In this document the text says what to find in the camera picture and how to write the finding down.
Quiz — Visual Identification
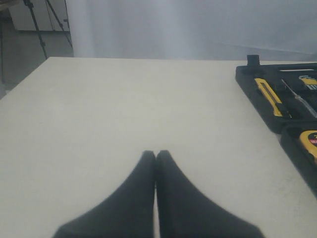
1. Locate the yellow black utility knife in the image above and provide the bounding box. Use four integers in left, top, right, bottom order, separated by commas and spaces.
255, 78, 291, 119

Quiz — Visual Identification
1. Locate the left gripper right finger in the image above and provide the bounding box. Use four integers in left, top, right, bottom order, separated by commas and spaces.
156, 150, 264, 238

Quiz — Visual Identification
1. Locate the black camera tripod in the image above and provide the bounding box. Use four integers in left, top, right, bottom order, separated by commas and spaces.
0, 0, 73, 85

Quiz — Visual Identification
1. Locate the yellow measuring tape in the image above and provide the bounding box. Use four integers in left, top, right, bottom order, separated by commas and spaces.
299, 130, 317, 164

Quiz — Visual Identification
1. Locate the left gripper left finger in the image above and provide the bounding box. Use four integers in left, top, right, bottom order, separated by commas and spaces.
54, 151, 156, 238

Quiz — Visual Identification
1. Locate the yellow hex key set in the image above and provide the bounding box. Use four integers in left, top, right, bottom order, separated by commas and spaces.
299, 75, 317, 91

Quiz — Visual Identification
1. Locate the black plastic tool case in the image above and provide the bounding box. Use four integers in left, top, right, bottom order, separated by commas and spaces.
235, 55, 317, 194

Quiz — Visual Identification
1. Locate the clear handle tester screwdriver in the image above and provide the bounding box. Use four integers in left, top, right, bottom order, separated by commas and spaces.
281, 78, 317, 118

